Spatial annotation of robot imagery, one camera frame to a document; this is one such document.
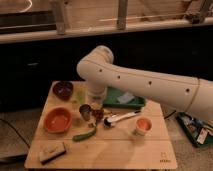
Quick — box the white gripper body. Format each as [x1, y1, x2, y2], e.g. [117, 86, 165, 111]
[86, 81, 107, 109]

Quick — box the dark purple grape bunch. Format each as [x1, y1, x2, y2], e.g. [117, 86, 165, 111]
[92, 109, 104, 122]

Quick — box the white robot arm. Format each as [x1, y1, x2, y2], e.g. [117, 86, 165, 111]
[77, 46, 213, 126]

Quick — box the dark maroon bowl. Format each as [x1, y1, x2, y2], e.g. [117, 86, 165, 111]
[53, 81, 73, 101]

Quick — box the orange red bowl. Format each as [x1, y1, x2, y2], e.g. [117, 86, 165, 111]
[43, 107, 72, 134]

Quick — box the green plastic tray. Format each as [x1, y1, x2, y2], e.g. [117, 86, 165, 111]
[103, 87, 146, 109]

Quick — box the light green vegetable piece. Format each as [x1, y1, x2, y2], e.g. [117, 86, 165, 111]
[74, 90, 85, 104]

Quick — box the small metal cup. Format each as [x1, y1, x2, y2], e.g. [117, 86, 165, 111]
[79, 104, 92, 121]

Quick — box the blue grey cloth piece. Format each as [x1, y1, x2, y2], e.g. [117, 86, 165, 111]
[117, 92, 135, 104]

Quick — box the green chili pepper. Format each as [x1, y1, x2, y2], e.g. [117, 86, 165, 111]
[72, 127, 97, 142]

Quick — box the orange filled white cup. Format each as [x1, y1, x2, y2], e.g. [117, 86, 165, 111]
[135, 117, 152, 136]

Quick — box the sponge block with dark base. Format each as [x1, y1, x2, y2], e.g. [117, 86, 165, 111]
[39, 142, 66, 165]

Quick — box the green bin with tools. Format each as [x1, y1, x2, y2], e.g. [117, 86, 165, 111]
[176, 112, 213, 148]

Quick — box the black cable at left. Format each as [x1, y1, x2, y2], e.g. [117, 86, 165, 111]
[0, 117, 31, 149]

